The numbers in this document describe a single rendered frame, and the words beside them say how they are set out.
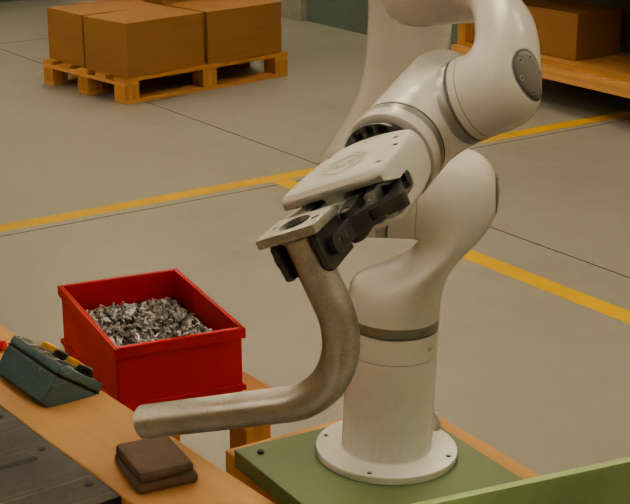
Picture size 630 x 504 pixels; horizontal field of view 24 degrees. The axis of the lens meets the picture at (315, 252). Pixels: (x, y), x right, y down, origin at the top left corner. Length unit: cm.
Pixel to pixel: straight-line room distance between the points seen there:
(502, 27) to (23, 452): 95
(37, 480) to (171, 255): 370
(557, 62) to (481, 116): 670
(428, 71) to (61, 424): 90
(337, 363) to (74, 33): 735
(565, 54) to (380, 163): 688
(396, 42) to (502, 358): 294
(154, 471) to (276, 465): 20
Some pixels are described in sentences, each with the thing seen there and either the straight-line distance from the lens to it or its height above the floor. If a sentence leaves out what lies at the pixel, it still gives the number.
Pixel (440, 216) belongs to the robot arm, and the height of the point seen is 122.
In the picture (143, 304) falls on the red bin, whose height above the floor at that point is 88.
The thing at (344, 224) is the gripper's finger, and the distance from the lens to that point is 111.
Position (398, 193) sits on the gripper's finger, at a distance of 113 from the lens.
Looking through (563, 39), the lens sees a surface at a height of 37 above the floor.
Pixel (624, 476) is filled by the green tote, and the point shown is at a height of 94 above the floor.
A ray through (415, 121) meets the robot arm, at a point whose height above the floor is 146.
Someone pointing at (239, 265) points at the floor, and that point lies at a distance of 540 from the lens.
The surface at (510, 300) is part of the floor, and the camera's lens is 508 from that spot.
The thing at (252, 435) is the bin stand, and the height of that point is 73.
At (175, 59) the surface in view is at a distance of 827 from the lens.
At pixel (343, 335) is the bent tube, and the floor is 133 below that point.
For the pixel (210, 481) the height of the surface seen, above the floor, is 90.
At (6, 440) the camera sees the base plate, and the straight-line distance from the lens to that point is 198.
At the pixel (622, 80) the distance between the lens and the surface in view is 763.
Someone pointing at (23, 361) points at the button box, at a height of 94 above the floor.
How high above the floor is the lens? 174
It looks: 18 degrees down
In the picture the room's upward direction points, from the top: straight up
